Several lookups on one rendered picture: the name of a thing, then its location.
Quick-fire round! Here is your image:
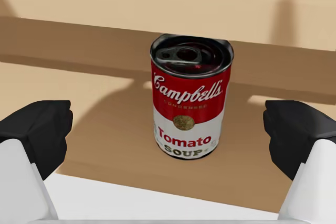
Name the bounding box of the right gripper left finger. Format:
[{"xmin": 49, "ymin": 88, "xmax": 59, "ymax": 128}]
[{"xmin": 0, "ymin": 100, "xmax": 74, "ymax": 221}]

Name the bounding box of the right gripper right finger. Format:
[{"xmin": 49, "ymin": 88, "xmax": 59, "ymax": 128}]
[{"xmin": 263, "ymin": 100, "xmax": 336, "ymax": 221}]

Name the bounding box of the red and white can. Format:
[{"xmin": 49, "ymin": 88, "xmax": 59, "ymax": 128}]
[{"xmin": 150, "ymin": 33, "xmax": 235, "ymax": 159}]

